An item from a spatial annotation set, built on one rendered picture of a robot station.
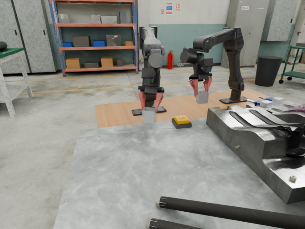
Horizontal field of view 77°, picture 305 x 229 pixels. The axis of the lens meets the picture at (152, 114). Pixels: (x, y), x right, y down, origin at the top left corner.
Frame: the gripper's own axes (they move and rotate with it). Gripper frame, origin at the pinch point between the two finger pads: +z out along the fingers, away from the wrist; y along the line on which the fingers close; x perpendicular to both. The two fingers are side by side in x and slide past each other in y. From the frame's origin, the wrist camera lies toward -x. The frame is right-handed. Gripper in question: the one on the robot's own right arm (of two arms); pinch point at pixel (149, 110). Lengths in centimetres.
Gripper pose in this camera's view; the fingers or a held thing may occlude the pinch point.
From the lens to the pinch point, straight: 78.1
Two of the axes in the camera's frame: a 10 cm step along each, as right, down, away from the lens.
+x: 1.7, 0.7, 9.8
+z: -0.9, 9.9, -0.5
